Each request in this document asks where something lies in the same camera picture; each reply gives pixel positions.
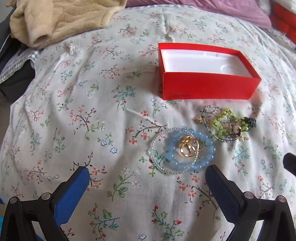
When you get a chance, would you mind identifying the clear small-bead bracelet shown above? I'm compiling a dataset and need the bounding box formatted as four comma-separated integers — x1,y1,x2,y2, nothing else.
148,127,204,176

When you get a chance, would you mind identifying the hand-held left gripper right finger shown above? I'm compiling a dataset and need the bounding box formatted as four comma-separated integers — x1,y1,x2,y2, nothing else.
205,164,296,241

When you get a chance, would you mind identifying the blue bead bracelet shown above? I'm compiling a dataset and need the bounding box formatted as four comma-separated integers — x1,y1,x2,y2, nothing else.
163,128,216,173

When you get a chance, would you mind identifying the thin wire bead bracelet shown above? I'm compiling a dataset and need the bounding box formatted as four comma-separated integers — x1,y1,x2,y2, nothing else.
202,105,242,142

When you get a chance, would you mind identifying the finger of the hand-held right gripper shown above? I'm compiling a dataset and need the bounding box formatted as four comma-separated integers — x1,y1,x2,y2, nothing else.
283,152,296,178

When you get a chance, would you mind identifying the grey checked cloth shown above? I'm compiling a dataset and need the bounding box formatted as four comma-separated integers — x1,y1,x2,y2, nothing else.
0,50,40,81

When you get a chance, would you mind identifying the red cardboard box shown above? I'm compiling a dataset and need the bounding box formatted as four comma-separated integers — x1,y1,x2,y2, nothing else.
158,42,262,101

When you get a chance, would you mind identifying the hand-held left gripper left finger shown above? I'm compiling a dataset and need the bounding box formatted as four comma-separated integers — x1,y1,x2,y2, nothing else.
0,166,90,241

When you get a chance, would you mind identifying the beige fleece blanket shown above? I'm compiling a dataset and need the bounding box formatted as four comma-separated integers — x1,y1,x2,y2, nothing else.
10,0,127,49

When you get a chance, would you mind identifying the purple pillow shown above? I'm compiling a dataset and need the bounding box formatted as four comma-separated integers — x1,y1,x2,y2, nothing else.
126,0,272,29

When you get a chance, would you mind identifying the floral bed cover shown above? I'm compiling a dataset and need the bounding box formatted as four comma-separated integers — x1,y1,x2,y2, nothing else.
0,6,296,241

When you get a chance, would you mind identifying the dark clothing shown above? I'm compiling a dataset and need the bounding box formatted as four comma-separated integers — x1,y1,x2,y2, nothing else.
0,9,35,102

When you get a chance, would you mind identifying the gold ring cluster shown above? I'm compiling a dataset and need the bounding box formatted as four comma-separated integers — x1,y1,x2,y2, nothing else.
179,136,200,159

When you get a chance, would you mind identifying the orange plush toy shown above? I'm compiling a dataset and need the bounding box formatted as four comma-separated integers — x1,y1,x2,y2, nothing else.
269,0,296,44

